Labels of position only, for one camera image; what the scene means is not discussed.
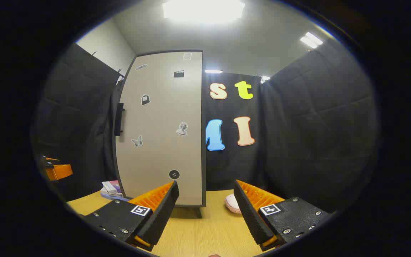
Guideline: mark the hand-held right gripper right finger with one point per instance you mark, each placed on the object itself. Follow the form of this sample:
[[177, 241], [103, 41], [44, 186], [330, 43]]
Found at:
[[250, 217]]

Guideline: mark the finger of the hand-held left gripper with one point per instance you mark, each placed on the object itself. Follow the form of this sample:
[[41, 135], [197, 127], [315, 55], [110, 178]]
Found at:
[[60, 170]]

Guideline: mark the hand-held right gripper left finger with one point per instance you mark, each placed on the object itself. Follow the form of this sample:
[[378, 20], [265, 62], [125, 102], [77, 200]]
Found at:
[[162, 214]]

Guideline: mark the pink plush toy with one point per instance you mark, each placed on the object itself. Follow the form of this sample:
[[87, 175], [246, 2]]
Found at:
[[232, 204]]

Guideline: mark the stack of small boxes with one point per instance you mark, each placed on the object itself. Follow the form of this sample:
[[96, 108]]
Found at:
[[111, 189]]

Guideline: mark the black backdrop cloth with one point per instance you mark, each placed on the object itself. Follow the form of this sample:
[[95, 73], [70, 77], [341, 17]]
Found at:
[[309, 135]]

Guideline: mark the ceiling light panel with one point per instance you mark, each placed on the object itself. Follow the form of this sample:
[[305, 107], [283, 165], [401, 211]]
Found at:
[[203, 10], [265, 78], [213, 71], [311, 40]]

